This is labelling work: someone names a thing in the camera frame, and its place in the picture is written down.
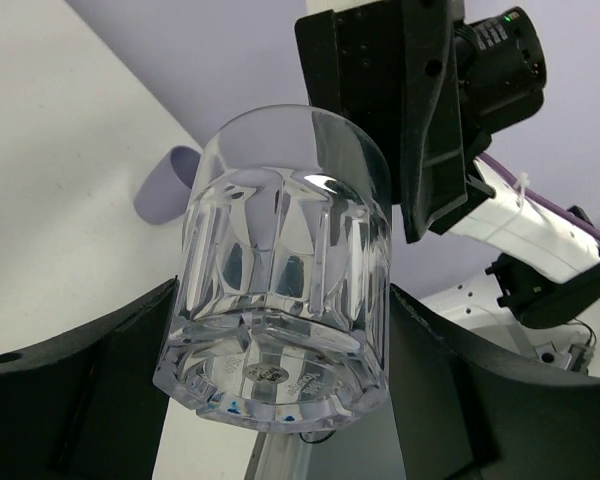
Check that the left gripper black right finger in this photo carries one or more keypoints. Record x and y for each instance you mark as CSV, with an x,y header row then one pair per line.
x,y
466,408

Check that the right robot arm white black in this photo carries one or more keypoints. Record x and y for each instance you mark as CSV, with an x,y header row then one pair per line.
x,y
531,298

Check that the clear glass cup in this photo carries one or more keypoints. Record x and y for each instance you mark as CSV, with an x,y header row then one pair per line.
x,y
280,319

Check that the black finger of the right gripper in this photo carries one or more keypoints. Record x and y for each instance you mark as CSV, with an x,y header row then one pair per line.
x,y
353,65
433,174

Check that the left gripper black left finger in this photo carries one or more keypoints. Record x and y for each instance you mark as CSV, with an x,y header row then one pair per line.
x,y
82,405

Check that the purple cup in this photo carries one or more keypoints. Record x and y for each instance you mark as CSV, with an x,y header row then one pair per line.
x,y
164,194

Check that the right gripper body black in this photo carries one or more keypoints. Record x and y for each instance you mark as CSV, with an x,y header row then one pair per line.
x,y
502,74

